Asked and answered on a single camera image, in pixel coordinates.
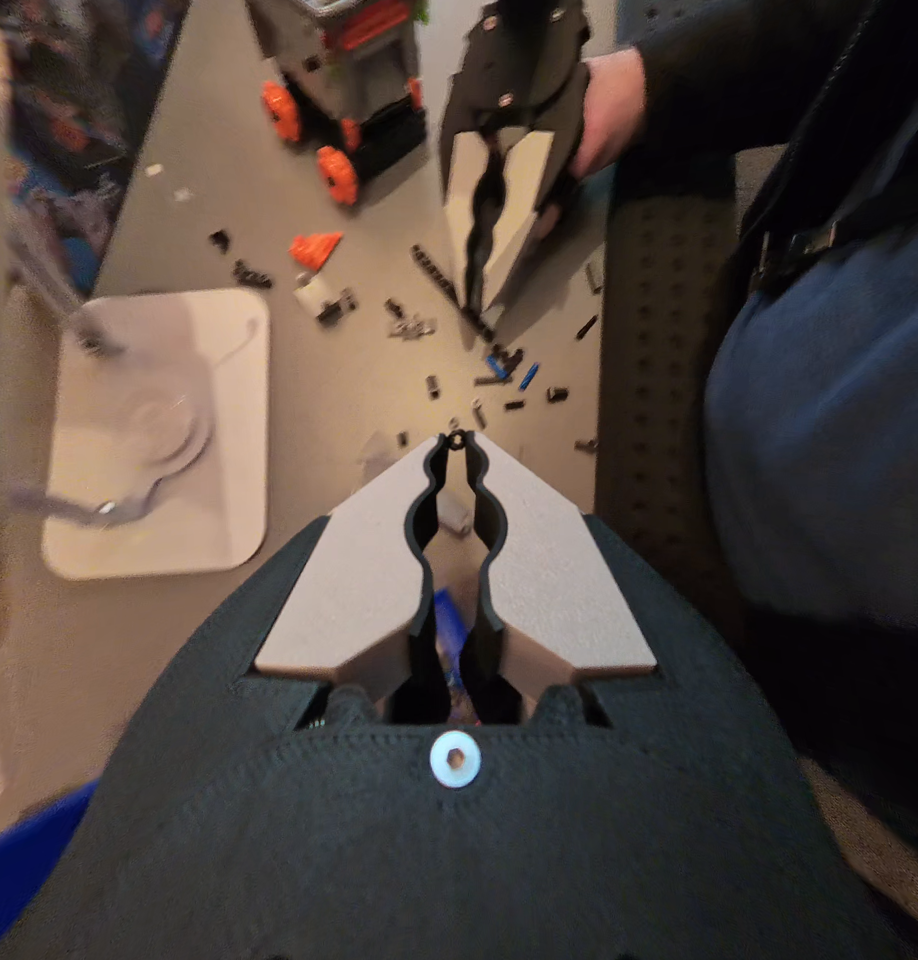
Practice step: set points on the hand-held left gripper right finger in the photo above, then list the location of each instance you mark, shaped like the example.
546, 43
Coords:
571, 592

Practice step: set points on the printed toy box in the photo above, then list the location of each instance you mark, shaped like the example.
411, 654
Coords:
68, 150

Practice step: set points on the blue plastic bin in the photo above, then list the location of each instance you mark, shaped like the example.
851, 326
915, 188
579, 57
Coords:
16, 885

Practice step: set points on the small light grey piece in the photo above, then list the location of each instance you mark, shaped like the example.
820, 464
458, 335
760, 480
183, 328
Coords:
455, 517

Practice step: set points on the white toy piece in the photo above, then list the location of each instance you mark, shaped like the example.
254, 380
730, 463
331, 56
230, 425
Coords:
316, 292

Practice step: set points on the person's right hand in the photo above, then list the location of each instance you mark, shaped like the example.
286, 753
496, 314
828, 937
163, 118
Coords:
612, 105

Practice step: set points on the small black pins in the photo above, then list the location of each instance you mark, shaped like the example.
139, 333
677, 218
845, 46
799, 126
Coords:
252, 276

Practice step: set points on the person's black jacket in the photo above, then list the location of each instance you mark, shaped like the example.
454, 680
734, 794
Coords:
894, 112

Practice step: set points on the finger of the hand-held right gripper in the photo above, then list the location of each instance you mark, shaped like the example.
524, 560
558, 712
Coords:
459, 187
530, 180

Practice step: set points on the orange toy piece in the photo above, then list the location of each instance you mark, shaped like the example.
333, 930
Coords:
316, 251

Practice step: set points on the white tablet stand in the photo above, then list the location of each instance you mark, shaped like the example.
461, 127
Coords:
226, 450

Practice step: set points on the long black beam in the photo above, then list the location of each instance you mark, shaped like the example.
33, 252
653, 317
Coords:
440, 281

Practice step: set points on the grey orange toy vehicle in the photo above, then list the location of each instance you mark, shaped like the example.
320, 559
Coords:
354, 75

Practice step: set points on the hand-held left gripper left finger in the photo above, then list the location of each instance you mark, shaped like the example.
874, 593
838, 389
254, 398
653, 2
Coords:
346, 592

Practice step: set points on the blue toy pin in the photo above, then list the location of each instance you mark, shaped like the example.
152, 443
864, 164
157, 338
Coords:
530, 375
495, 369

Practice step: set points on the person's blue jeans leg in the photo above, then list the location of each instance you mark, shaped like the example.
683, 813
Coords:
819, 450

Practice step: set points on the person's right forearm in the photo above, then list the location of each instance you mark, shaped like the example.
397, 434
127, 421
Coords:
729, 60

